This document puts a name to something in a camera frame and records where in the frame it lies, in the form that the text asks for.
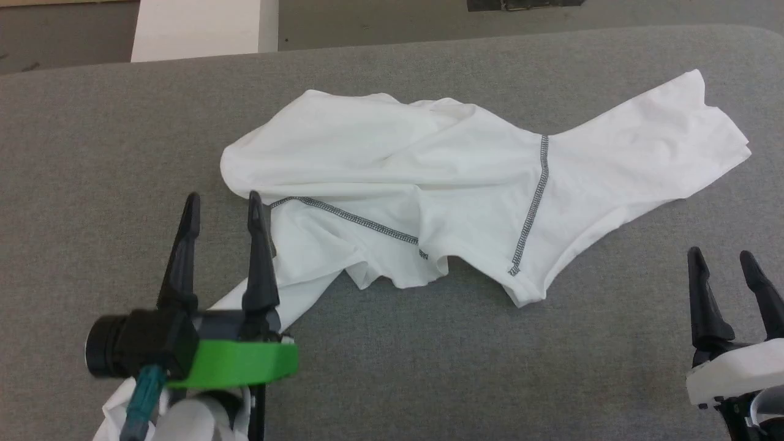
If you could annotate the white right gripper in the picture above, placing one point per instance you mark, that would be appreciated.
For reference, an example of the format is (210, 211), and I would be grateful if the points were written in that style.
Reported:
(741, 373)

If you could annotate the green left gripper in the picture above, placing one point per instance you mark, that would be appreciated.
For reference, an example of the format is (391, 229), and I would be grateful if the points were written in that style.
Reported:
(245, 361)

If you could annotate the white shirt with grey stitching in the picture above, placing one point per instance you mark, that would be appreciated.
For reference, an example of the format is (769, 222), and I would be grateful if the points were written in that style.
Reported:
(398, 159)

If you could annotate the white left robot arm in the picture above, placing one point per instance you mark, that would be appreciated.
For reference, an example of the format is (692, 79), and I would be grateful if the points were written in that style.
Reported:
(202, 422)

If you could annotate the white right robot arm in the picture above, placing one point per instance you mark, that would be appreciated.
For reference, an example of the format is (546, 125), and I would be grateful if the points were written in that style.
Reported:
(741, 422)

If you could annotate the black cylindrical left gripper motor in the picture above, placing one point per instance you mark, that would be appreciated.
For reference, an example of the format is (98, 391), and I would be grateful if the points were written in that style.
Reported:
(105, 346)

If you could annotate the grey fabric sofa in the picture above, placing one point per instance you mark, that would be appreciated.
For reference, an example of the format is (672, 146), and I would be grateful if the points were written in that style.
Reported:
(429, 355)

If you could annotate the white rectangular box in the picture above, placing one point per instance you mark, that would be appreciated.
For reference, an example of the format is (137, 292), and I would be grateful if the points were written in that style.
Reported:
(196, 30)

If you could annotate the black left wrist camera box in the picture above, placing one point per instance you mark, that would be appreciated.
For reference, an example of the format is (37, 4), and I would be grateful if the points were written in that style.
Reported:
(159, 343)

